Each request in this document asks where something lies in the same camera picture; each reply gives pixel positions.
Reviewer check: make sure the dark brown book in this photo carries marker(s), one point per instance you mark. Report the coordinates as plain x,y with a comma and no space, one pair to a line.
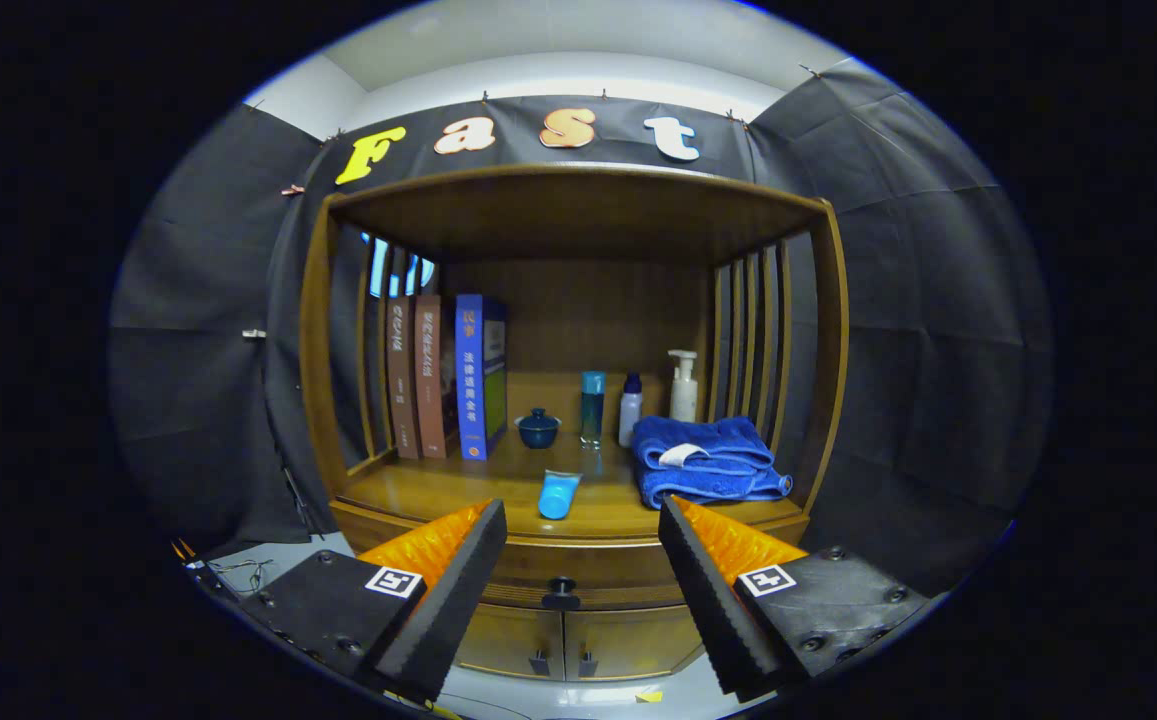
402,380

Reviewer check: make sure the black drawer knob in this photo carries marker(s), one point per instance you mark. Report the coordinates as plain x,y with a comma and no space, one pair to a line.
560,592

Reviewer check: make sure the teal glass bottle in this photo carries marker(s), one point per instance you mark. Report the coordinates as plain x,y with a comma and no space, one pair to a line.
593,410

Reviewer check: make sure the wooden countertop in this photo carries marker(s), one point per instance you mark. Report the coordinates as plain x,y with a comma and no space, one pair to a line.
498,490

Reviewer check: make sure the white bottle blue cap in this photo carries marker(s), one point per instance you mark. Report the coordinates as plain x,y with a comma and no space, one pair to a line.
630,415

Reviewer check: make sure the white pump bottle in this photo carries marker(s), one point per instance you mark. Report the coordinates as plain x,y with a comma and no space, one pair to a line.
683,395

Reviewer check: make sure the blue folded towel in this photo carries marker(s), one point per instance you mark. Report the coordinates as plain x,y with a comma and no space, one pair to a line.
738,470

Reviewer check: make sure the wooden cabinet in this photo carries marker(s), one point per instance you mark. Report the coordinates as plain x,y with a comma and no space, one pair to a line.
578,215

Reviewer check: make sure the blue book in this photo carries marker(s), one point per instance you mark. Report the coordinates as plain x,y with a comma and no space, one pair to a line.
471,380

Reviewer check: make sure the reddish brown book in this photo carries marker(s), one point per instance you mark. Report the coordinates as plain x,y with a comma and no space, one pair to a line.
431,380

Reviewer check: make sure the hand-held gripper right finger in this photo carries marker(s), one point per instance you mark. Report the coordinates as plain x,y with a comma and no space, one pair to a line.
718,610

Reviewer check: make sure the wooden drawer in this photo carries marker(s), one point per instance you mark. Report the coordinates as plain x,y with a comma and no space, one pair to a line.
588,565

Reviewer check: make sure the blue lidded teacup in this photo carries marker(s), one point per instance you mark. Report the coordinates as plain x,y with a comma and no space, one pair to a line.
539,430

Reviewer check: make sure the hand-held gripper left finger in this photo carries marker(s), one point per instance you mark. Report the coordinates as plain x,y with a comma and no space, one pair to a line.
453,610

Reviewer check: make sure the wooden cabinet door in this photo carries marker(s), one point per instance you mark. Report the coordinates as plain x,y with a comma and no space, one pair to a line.
638,640
498,640

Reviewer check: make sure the yellow tape piece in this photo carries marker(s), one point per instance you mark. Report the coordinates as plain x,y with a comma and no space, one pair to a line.
649,695

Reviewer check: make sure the blue white cosmetic tube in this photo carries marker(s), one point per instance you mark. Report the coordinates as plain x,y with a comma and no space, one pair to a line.
558,497

